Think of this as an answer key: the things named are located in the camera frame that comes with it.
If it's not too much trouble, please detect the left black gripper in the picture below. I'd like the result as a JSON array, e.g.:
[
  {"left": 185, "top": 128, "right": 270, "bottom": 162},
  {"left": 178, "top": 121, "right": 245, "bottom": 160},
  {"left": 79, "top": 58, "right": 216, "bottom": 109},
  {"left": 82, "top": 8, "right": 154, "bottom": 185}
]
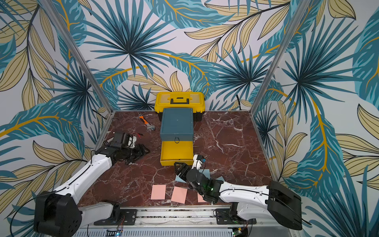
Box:
[{"left": 121, "top": 143, "right": 151, "bottom": 164}]

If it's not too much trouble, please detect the blue sticky note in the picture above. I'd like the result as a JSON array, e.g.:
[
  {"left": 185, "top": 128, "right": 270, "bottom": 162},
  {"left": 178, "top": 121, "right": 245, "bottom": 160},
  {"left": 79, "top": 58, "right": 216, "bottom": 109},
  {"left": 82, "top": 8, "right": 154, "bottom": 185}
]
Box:
[
  {"left": 216, "top": 176, "right": 225, "bottom": 182},
  {"left": 201, "top": 169, "right": 210, "bottom": 178},
  {"left": 175, "top": 175, "right": 186, "bottom": 183}
]

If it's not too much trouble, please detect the teal yellow drawer cabinet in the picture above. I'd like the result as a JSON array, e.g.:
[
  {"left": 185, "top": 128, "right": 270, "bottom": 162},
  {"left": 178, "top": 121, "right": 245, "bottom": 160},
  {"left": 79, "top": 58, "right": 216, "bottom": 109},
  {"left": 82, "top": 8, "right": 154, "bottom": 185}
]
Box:
[{"left": 160, "top": 108, "right": 194, "bottom": 166}]

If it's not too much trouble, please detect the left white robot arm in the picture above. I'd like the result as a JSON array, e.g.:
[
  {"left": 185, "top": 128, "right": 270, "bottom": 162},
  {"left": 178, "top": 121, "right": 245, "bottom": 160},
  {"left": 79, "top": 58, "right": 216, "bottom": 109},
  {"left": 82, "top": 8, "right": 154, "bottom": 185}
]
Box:
[{"left": 34, "top": 132, "right": 150, "bottom": 237}]

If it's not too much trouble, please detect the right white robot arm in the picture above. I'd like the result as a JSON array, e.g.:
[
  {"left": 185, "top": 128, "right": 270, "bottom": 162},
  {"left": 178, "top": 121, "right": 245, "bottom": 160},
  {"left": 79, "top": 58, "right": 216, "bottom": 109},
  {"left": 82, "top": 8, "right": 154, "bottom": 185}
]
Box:
[{"left": 174, "top": 162, "right": 303, "bottom": 231}]

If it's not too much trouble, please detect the pink sticky note right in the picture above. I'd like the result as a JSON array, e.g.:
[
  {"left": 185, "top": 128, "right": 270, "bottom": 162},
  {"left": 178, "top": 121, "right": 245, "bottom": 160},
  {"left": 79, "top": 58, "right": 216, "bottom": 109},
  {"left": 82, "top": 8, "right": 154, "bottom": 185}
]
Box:
[{"left": 197, "top": 194, "right": 207, "bottom": 203}]

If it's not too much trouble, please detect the pink sticky note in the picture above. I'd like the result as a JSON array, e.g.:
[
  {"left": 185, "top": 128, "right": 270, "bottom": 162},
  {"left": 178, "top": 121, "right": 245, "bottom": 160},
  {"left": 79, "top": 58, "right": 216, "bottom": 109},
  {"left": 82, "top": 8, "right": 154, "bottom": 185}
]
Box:
[
  {"left": 151, "top": 185, "right": 166, "bottom": 200},
  {"left": 197, "top": 194, "right": 207, "bottom": 203},
  {"left": 171, "top": 187, "right": 188, "bottom": 204}
]

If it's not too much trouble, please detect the pink sticky note middle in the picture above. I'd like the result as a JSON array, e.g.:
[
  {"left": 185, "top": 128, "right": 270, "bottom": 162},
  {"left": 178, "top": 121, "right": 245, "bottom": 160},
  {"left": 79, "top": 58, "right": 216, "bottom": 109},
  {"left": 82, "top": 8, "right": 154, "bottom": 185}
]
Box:
[{"left": 171, "top": 187, "right": 188, "bottom": 204}]

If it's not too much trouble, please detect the pink sticky note left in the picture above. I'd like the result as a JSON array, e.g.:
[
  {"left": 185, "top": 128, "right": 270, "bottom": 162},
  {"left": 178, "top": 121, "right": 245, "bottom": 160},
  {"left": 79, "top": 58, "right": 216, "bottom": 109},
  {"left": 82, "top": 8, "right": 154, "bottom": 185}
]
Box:
[{"left": 151, "top": 185, "right": 166, "bottom": 200}]

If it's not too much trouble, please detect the orange adjustable wrench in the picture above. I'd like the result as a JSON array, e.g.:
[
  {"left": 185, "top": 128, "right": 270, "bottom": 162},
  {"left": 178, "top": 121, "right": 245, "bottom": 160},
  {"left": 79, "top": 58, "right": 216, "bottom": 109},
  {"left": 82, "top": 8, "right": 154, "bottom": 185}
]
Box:
[{"left": 139, "top": 115, "right": 156, "bottom": 131}]

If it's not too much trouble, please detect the yellow black toolbox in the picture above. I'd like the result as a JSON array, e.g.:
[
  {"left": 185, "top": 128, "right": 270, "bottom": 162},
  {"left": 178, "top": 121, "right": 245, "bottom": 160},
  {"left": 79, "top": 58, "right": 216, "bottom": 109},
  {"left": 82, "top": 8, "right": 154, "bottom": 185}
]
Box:
[{"left": 155, "top": 92, "right": 205, "bottom": 121}]

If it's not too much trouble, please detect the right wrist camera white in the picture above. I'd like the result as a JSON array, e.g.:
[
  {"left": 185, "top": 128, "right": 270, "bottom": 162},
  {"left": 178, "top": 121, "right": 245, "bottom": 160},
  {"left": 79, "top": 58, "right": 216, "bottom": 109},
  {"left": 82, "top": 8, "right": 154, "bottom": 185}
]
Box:
[{"left": 192, "top": 155, "right": 205, "bottom": 170}]

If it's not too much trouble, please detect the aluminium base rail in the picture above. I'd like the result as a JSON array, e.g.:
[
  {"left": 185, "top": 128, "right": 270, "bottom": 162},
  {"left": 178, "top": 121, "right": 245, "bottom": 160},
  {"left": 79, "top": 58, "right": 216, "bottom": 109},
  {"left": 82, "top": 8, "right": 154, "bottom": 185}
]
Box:
[{"left": 53, "top": 205, "right": 300, "bottom": 237}]

